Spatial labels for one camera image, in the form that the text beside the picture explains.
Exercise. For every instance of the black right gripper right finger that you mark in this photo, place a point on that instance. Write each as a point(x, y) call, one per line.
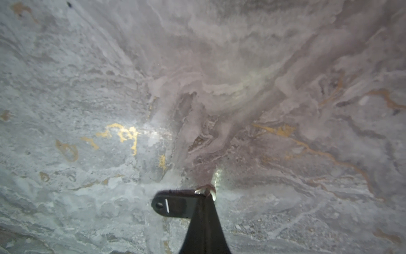
point(214, 239)

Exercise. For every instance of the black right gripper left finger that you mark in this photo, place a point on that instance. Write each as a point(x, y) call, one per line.
point(195, 238)

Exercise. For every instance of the black key tag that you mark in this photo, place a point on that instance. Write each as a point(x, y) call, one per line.
point(180, 203)

